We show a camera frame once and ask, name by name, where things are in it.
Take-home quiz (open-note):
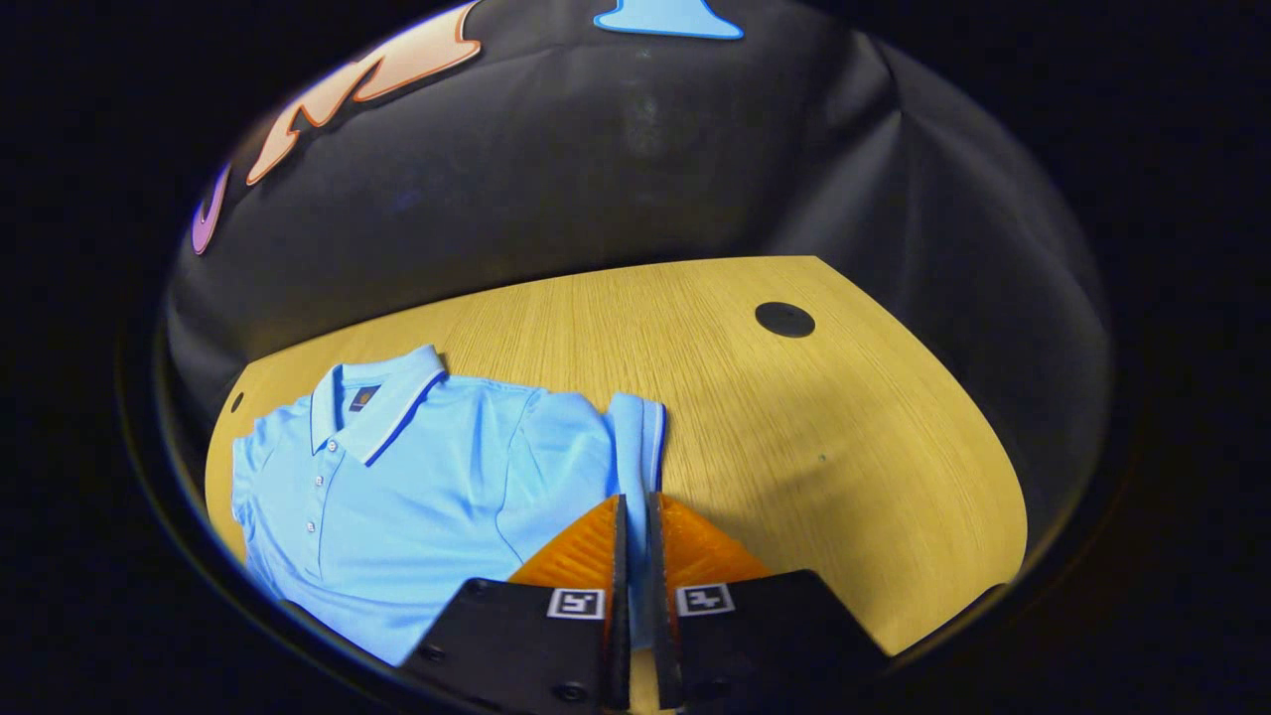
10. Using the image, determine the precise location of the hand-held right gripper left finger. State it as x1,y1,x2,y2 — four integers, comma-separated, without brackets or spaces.
400,494,633,715

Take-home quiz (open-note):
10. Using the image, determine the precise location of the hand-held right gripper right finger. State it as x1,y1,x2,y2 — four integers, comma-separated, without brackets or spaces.
646,492,892,715

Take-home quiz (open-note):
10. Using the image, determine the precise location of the light blue polo T-shirt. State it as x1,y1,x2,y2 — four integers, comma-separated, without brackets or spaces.
230,344,667,667

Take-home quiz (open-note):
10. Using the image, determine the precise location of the black backdrop cloth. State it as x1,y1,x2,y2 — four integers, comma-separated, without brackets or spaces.
164,0,1113,517

